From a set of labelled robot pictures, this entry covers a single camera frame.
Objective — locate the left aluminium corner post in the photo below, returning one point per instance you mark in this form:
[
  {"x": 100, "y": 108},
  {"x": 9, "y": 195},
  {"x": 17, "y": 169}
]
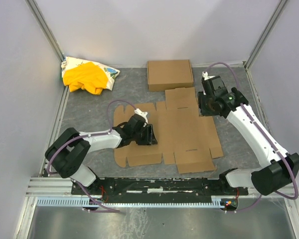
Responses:
[{"x": 37, "y": 13}]

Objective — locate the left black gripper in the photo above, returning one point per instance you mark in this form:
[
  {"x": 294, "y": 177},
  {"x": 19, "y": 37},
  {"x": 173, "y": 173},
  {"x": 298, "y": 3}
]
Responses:
[{"x": 147, "y": 135}]

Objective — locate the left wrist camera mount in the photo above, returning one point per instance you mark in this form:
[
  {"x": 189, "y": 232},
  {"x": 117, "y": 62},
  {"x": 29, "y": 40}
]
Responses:
[{"x": 142, "y": 114}]

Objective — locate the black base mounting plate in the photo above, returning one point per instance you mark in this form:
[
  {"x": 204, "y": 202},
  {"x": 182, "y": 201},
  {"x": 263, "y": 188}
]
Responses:
[{"x": 155, "y": 198}]

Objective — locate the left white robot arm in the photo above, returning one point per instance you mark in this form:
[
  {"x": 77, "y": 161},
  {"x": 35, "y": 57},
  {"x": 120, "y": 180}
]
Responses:
[{"x": 67, "y": 153}]

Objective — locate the right aluminium corner post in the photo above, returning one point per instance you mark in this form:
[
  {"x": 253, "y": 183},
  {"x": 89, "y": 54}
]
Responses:
[{"x": 266, "y": 32}]

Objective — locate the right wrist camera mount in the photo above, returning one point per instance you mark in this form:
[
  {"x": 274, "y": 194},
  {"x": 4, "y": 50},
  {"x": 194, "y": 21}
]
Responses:
[{"x": 206, "y": 76}]

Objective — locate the aluminium corner post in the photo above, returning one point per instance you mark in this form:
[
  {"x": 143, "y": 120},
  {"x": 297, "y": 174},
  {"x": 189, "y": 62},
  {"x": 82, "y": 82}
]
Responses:
[
  {"x": 266, "y": 32},
  {"x": 37, "y": 13}
]

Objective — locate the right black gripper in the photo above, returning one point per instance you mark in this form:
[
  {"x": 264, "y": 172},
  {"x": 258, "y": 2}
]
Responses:
[{"x": 204, "y": 105}]

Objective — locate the cardboard box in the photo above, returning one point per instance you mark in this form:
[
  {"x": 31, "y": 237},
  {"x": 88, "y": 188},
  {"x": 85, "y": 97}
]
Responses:
[
  {"x": 169, "y": 74},
  {"x": 185, "y": 138}
]

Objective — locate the yellow cloth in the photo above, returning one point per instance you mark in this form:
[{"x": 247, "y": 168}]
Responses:
[{"x": 88, "y": 77}]

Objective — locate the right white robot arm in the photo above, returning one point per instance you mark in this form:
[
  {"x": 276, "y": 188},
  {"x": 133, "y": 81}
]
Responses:
[{"x": 278, "y": 167}]

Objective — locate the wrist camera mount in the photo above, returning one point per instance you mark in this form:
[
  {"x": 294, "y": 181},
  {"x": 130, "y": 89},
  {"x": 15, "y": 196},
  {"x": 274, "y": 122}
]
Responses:
[
  {"x": 206, "y": 76},
  {"x": 142, "y": 114}
]

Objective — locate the folded cardboard box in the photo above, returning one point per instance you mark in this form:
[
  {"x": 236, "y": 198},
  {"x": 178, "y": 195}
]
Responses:
[{"x": 169, "y": 74}]

